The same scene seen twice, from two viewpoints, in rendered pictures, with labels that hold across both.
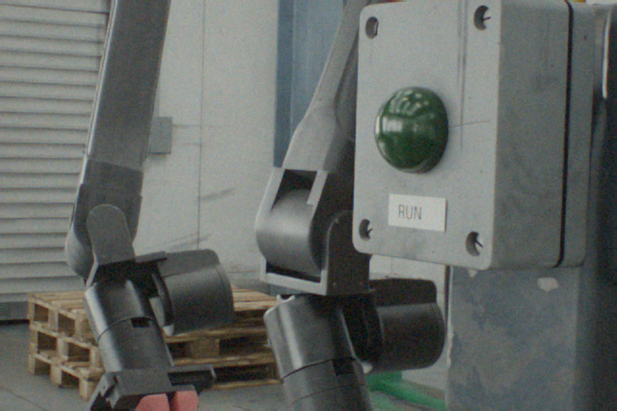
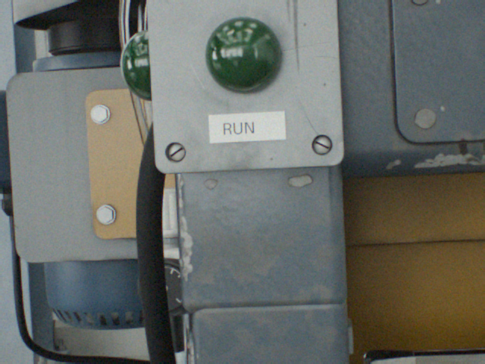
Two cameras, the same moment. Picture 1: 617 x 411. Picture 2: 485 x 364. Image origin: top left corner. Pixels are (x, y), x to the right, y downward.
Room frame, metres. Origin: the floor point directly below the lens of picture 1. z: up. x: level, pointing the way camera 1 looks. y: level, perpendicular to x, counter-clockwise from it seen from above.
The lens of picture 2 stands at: (0.18, 0.27, 1.26)
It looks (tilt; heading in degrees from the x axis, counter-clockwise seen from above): 3 degrees down; 310
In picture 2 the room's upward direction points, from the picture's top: 3 degrees counter-clockwise
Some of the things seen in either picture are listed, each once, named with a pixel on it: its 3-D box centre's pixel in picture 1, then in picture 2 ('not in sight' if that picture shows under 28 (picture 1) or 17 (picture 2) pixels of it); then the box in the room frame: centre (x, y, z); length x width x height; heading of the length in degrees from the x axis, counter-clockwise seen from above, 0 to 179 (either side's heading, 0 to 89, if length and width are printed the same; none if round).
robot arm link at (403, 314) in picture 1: (356, 289); not in sight; (0.87, -0.03, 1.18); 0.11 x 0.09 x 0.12; 125
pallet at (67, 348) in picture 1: (167, 337); not in sight; (6.48, 0.74, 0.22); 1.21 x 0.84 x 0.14; 125
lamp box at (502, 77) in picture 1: (469, 132); (247, 59); (0.44, -0.05, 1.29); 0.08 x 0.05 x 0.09; 35
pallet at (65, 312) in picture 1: (162, 311); not in sight; (6.44, 0.76, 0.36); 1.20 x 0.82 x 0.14; 121
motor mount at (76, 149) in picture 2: not in sight; (177, 160); (0.76, -0.35, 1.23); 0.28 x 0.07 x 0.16; 35
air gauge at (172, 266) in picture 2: not in sight; (166, 286); (0.63, -0.20, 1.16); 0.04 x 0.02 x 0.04; 35
